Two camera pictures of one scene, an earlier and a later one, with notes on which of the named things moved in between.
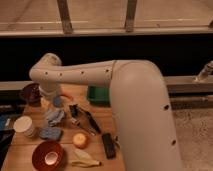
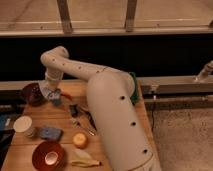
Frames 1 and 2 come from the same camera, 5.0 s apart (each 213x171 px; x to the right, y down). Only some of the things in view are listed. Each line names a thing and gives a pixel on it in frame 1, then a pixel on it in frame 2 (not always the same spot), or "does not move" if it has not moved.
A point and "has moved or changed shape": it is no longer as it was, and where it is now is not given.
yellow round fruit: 80,140 does not move
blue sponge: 50,133 does not move
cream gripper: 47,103 to 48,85
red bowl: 39,154 does not move
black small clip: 74,108 does not move
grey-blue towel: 55,117 has moved or changed shape
